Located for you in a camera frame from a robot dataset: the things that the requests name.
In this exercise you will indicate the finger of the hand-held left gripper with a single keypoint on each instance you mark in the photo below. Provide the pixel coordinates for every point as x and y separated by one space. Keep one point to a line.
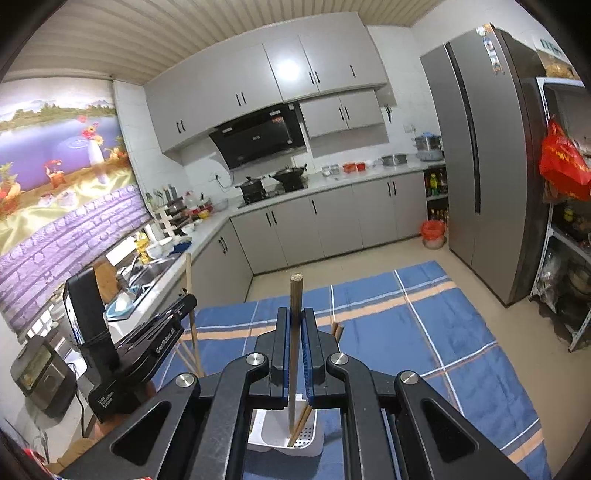
182 309

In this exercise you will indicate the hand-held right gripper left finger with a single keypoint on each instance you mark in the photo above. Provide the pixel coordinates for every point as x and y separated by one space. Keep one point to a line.
279 341

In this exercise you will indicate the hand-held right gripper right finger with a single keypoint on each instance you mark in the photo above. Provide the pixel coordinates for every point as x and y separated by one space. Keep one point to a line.
318 350

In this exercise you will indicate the wooden chopstick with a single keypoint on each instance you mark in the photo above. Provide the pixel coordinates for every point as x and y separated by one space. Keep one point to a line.
335 330
296 290
184 361
341 333
188 277

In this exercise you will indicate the white plastic utensil holder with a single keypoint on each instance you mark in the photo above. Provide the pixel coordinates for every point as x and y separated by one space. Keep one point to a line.
270 434

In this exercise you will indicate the steel kitchen sink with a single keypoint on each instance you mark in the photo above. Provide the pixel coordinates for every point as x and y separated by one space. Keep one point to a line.
147 274

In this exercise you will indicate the black countertop oven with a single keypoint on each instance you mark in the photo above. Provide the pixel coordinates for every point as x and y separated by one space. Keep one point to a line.
41 378

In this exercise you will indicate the yellow oil bottle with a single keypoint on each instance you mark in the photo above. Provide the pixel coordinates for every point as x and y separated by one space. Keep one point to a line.
143 244

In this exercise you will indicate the wooden cutting board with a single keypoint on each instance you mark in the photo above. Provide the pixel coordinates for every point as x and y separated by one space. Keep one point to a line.
105 279

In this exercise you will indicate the white dish rack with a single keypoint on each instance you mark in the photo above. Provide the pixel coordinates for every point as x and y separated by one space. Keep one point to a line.
168 212

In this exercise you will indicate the person's patterned clothing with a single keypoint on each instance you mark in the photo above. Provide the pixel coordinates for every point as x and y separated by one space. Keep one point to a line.
27 459

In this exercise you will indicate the blue plaid tablecloth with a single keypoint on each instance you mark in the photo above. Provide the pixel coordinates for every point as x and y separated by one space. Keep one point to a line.
438 332

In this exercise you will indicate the grey base cabinets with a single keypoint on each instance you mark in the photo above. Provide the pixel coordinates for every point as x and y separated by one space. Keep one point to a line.
337 221

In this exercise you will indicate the black cooking pot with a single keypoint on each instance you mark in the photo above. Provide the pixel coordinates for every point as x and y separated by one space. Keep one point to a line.
250 183

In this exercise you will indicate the gas stove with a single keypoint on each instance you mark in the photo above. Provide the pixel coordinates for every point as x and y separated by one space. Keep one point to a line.
272 191

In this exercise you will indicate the red trash bin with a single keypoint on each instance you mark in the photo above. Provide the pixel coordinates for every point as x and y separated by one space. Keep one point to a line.
433 233

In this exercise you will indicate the black wok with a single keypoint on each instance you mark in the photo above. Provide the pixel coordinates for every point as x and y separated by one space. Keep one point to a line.
288 174

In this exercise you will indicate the black range hood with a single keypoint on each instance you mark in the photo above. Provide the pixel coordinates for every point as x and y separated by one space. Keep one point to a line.
258 138

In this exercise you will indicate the red food containers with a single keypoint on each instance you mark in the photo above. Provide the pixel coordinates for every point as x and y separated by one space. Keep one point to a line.
354 166

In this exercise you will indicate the row of sauce bottles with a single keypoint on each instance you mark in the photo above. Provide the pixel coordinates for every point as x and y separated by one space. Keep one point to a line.
436 184

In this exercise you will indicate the metal basin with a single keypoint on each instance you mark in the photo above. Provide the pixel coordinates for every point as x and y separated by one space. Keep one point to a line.
395 160

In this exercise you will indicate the metal steamer pot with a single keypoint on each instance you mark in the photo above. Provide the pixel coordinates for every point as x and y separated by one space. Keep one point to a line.
428 147

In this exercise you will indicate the grey refrigerator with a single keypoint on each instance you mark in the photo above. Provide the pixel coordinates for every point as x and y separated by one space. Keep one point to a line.
485 184

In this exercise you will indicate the metal shelf rack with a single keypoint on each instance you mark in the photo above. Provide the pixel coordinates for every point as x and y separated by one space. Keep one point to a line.
554 277

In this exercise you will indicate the scissors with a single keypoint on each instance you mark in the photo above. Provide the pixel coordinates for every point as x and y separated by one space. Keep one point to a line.
388 113

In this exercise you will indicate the red bag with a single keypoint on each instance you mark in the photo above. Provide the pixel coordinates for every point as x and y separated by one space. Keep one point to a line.
563 161

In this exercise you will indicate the scenic wall poster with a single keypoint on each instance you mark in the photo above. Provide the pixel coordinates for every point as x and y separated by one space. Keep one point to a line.
55 184

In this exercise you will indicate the grey wall cabinets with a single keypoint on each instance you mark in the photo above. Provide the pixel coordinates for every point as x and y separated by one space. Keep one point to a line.
277 74

